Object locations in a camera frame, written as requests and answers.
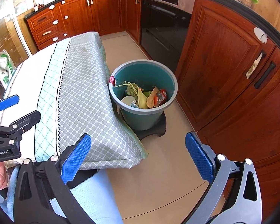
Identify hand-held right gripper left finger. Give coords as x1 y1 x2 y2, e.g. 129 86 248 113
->
13 133 101 224

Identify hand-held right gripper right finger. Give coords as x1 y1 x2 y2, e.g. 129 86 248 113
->
180 132 263 224

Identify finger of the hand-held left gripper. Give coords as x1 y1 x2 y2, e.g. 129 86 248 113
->
0 110 42 145
0 94 20 113

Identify teal trash bin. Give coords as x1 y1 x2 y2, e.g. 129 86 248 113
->
108 60 178 131

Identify white paper cup green print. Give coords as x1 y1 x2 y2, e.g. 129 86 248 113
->
121 96 137 107

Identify person's left hand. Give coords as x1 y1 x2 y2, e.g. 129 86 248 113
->
0 162 9 190

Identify white green rice bag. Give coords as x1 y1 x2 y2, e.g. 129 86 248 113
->
0 49 17 87

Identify person's light blue clothing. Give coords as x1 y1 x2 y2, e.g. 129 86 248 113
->
5 168 123 224

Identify patterned tablecloth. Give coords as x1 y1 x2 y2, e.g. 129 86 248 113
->
0 31 150 170

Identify glass sliding door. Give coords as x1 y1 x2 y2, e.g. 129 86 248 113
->
0 0 38 94

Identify wooden kitchen cabinets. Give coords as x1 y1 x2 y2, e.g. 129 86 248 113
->
24 0 280 215

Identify black built-in oven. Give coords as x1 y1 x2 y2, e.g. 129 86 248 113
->
140 0 196 74

